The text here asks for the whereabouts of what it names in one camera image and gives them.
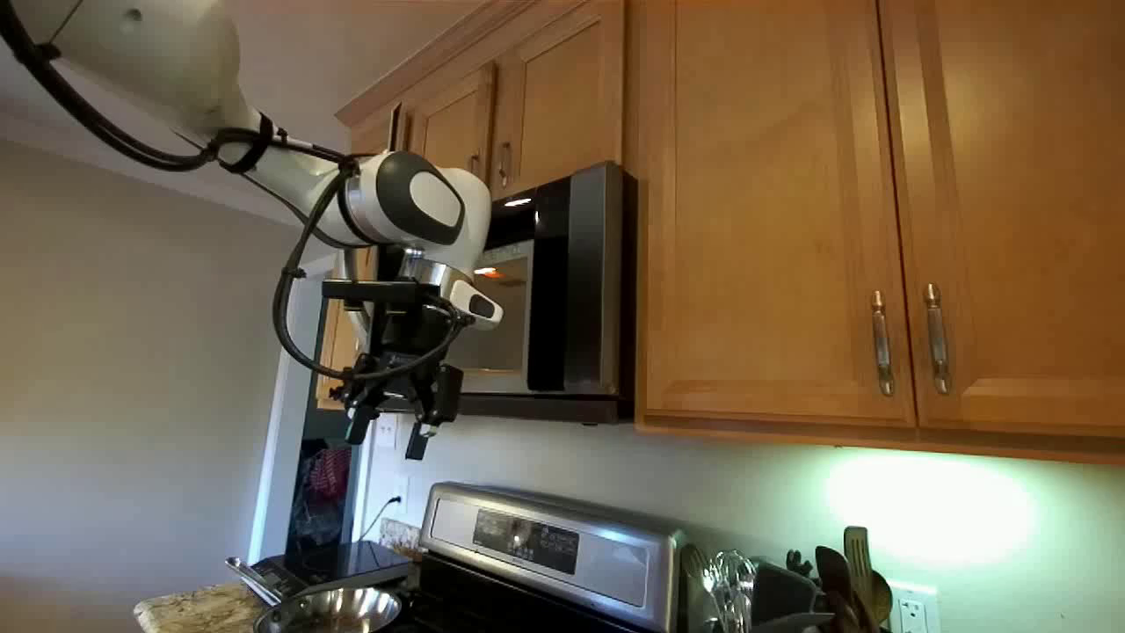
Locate long metal cabinet handle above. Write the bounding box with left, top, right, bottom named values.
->
left=920, top=283, right=956, bottom=398
left=868, top=289, right=900, bottom=401

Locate thin black power cord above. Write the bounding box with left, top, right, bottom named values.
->
left=354, top=488, right=407, bottom=550

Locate stainless steel frying pan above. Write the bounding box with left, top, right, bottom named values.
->
left=256, top=580, right=407, bottom=633

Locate white wall outlet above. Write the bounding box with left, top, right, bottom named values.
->
left=377, top=513, right=426, bottom=551
left=885, top=580, right=941, bottom=633

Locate black spatula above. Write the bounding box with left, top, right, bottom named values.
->
left=752, top=557, right=827, bottom=616

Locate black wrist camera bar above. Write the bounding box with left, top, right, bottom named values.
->
left=322, top=275, right=457, bottom=315

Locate black solid spoon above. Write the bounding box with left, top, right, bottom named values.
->
left=813, top=542, right=862, bottom=633

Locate large wooden cabinet door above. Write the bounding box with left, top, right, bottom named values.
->
left=878, top=0, right=1125, bottom=444
left=637, top=0, right=920, bottom=434

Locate wooden wall cabinet frame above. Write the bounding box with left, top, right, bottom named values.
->
left=332, top=0, right=1125, bottom=469

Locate black steel gas stove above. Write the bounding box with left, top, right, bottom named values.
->
left=399, top=478, right=823, bottom=633

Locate stainless steel microwave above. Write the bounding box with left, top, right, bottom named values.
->
left=452, top=162, right=643, bottom=431

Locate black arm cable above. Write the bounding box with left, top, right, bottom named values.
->
left=0, top=3, right=475, bottom=398

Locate black microwave door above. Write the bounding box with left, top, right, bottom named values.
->
left=277, top=270, right=379, bottom=563

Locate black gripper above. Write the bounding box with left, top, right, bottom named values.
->
left=343, top=301, right=468, bottom=465

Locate small wooden cabinet door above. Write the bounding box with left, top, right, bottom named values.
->
left=495, top=0, right=634, bottom=199
left=404, top=60, right=502, bottom=184

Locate dark flat board silver rim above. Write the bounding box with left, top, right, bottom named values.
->
left=235, top=537, right=415, bottom=597

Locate perforated steel utensil holder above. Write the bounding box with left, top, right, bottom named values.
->
left=686, top=544, right=767, bottom=633

